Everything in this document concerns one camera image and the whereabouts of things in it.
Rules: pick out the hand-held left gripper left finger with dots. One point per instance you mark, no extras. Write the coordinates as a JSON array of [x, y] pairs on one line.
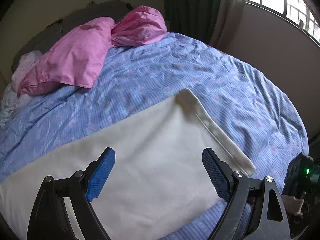
[[100, 177]]

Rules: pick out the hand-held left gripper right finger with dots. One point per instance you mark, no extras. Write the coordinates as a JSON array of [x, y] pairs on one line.
[[216, 177]]

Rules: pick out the cream white towel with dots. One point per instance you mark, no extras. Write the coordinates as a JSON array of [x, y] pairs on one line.
[[155, 155]]

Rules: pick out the person's right forearm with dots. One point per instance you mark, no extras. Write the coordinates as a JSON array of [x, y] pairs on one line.
[[295, 205]]

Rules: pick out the blue striped bed sheet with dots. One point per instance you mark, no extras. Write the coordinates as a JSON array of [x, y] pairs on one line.
[[187, 67]]

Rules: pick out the white floral blanket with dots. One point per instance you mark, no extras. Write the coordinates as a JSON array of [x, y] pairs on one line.
[[10, 105]]

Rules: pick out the large pink pillow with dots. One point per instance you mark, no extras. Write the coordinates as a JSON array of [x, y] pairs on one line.
[[75, 52]]

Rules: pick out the pale pink floral pillow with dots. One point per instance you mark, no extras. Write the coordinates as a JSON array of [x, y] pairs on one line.
[[27, 62]]

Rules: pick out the small crumpled pink pillow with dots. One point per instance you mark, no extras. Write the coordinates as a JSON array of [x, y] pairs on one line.
[[142, 27]]

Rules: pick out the grey padded headboard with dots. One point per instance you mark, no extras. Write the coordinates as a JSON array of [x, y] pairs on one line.
[[75, 17]]

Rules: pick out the green curtain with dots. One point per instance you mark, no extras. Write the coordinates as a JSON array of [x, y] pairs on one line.
[[190, 5]]

